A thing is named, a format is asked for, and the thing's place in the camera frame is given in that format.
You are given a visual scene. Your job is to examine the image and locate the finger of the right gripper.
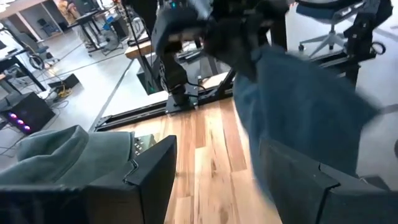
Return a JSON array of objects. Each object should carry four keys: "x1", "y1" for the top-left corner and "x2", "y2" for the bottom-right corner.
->
[{"x1": 214, "y1": 34, "x2": 265, "y2": 81}]

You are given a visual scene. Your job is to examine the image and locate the green perforated small table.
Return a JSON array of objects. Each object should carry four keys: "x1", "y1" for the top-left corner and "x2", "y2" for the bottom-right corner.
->
[{"x1": 132, "y1": 133, "x2": 160, "y2": 157}]

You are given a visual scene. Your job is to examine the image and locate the dark green baseball cap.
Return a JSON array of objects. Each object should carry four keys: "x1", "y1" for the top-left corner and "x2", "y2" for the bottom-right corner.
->
[{"x1": 0, "y1": 124, "x2": 137, "y2": 187}]

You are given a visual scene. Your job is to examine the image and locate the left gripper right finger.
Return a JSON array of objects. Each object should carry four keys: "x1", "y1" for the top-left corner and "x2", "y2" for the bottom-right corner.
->
[{"x1": 259, "y1": 136, "x2": 398, "y2": 224}]

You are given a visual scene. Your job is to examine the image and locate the wooden table top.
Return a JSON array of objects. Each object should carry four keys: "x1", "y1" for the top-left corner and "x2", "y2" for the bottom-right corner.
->
[{"x1": 124, "y1": 39, "x2": 155, "y2": 60}]

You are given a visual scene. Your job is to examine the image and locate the black computer tower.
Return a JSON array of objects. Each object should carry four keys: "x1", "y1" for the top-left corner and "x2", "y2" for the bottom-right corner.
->
[{"x1": 0, "y1": 91, "x2": 56, "y2": 136}]

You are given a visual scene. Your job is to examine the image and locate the wooden shelf unit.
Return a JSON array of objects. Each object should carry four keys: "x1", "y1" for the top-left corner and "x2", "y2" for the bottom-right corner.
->
[{"x1": 0, "y1": 0, "x2": 74, "y2": 43}]

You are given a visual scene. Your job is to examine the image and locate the black aluminium table frame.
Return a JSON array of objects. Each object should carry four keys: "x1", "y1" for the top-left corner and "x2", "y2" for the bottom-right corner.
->
[{"x1": 93, "y1": 0, "x2": 394, "y2": 133}]

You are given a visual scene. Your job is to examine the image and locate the navy blue baseball cap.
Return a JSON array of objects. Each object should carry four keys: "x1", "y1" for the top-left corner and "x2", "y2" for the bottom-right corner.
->
[{"x1": 233, "y1": 45, "x2": 381, "y2": 200}]

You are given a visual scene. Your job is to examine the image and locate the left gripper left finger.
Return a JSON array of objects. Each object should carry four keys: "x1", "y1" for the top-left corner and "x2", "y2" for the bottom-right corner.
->
[{"x1": 0, "y1": 134, "x2": 178, "y2": 224}]

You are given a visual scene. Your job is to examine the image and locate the blue office chair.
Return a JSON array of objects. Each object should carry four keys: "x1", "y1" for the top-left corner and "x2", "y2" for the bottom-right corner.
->
[{"x1": 295, "y1": 0, "x2": 374, "y2": 60}]

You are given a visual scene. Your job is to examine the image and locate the black floor box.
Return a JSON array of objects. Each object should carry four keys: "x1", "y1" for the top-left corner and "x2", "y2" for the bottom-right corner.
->
[{"x1": 47, "y1": 73, "x2": 81, "y2": 90}]

